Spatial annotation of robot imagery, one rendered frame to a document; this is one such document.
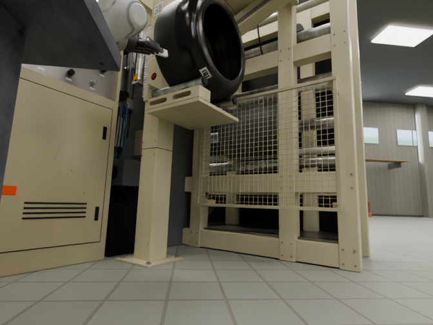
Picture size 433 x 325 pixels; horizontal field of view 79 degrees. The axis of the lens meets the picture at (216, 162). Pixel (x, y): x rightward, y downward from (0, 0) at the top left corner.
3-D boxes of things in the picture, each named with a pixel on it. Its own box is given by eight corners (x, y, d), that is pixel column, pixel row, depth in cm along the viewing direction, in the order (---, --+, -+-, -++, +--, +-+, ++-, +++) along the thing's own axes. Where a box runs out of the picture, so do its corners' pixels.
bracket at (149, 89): (142, 101, 140) (144, 84, 142) (190, 121, 173) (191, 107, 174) (147, 100, 138) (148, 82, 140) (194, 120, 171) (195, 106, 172)
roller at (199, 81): (159, 97, 147) (154, 101, 144) (154, 89, 145) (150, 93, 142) (209, 82, 127) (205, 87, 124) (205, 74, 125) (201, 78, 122)
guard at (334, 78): (195, 206, 176) (200, 106, 186) (197, 206, 177) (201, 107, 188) (341, 211, 125) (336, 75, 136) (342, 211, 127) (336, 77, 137)
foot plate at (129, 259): (114, 260, 142) (114, 255, 142) (151, 253, 164) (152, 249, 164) (147, 267, 127) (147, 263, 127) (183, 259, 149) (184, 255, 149)
